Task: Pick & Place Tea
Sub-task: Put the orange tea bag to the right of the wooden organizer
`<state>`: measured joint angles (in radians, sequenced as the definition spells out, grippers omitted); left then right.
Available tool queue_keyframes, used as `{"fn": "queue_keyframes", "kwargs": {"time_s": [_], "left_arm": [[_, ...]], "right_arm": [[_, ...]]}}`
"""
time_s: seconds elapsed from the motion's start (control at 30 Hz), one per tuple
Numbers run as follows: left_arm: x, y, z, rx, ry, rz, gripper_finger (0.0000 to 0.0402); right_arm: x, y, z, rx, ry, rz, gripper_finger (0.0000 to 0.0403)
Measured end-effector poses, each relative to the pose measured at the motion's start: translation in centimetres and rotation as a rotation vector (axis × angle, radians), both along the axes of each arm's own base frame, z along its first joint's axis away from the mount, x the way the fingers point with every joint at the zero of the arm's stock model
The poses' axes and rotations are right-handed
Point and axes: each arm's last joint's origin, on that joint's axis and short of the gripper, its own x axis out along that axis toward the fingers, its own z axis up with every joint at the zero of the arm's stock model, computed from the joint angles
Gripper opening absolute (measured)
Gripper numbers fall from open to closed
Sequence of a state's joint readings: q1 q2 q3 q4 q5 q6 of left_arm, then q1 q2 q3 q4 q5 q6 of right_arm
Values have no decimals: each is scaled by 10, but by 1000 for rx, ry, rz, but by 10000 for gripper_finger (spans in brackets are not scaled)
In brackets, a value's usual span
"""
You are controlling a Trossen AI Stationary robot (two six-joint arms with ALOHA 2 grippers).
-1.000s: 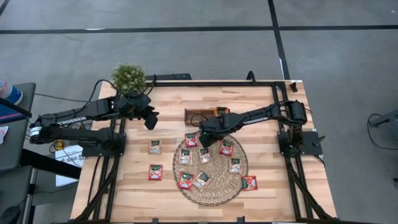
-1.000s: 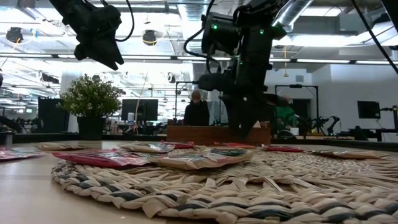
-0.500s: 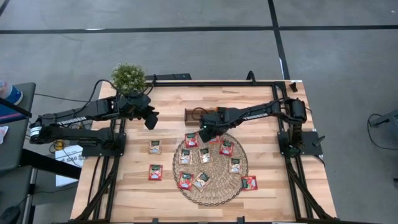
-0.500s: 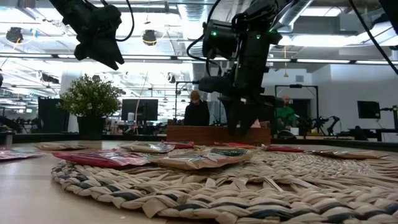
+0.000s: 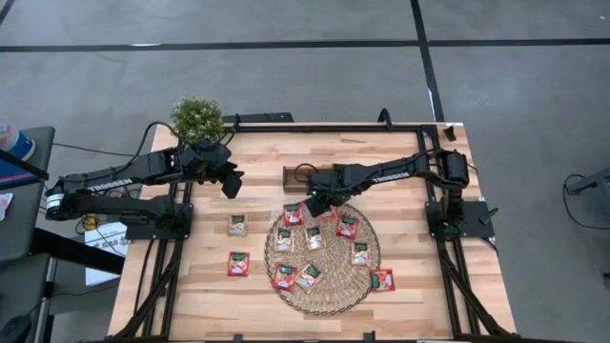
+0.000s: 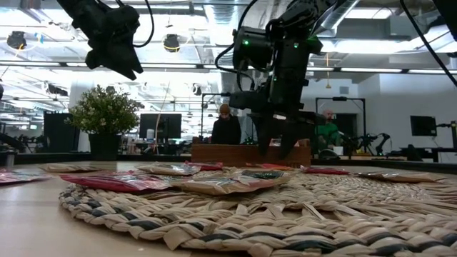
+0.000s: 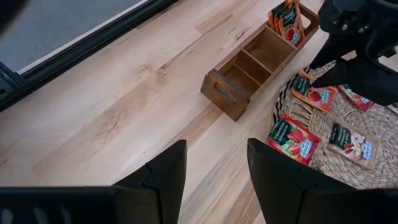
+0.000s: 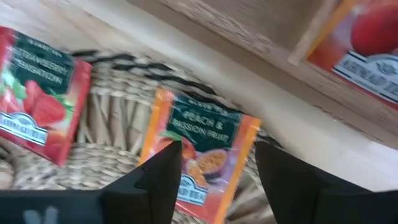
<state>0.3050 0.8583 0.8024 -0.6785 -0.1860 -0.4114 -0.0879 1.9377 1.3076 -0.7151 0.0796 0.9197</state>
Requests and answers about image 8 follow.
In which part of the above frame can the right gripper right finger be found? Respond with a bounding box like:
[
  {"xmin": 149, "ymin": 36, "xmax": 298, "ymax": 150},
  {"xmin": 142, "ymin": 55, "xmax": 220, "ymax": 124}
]
[{"xmin": 254, "ymin": 141, "xmax": 398, "ymax": 224}]

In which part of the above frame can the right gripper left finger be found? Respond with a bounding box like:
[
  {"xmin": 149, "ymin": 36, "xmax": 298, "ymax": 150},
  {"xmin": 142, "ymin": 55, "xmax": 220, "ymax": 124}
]
[{"xmin": 0, "ymin": 140, "xmax": 183, "ymax": 224}]

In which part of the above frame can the red strawberry tea packet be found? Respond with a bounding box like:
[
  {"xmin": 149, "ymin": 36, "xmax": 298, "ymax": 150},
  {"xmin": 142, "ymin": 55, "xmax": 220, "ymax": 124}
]
[{"xmin": 0, "ymin": 26, "xmax": 93, "ymax": 167}]

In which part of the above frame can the round woven placemat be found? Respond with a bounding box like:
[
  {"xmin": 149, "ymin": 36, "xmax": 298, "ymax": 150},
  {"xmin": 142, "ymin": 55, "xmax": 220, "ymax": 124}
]
[{"xmin": 0, "ymin": 49, "xmax": 282, "ymax": 224}]

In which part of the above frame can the wooden three-compartment tray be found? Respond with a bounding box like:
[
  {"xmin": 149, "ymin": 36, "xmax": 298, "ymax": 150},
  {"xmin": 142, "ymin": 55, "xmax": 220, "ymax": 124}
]
[{"xmin": 126, "ymin": 0, "xmax": 398, "ymax": 150}]

